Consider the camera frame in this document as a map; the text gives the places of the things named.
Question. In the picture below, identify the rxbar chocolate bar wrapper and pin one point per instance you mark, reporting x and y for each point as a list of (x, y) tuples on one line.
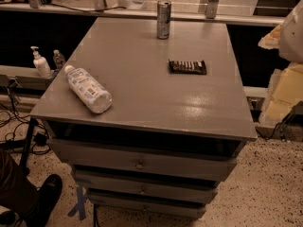
[(188, 67)]

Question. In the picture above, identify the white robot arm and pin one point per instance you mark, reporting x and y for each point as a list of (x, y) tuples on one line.
[(285, 88)]

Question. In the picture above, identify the blue plastic bottle lying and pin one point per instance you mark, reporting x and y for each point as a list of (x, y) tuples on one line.
[(91, 92)]

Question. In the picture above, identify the small clear water bottle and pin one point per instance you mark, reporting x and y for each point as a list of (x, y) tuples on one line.
[(58, 59)]

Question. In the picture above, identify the white pump dispenser bottle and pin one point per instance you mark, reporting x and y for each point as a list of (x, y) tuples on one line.
[(41, 63)]

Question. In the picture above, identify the grey drawer cabinet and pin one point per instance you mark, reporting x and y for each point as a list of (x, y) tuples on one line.
[(153, 110)]

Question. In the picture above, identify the top grey drawer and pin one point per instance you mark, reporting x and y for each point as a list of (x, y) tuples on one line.
[(97, 155)]

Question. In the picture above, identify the grey drawer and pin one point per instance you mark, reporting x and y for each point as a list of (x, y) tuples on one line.
[(100, 181), (97, 155), (146, 206)]

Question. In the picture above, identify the silver energy drink can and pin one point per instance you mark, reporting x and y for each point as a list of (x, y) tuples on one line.
[(163, 19)]

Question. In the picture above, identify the middle grey drawer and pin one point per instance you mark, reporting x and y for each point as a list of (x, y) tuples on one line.
[(100, 181)]

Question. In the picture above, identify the bottom grey drawer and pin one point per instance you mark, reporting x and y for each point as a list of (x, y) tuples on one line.
[(146, 206)]

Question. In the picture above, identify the blue tape cross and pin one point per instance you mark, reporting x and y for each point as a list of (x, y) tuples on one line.
[(79, 207)]

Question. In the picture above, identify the black shoe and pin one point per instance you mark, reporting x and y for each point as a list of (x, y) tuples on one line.
[(48, 196)]

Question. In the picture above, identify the black metal stand leg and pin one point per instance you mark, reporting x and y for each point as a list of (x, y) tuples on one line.
[(23, 161)]

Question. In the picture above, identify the brown trouser leg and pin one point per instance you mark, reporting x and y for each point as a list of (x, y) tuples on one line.
[(17, 193)]

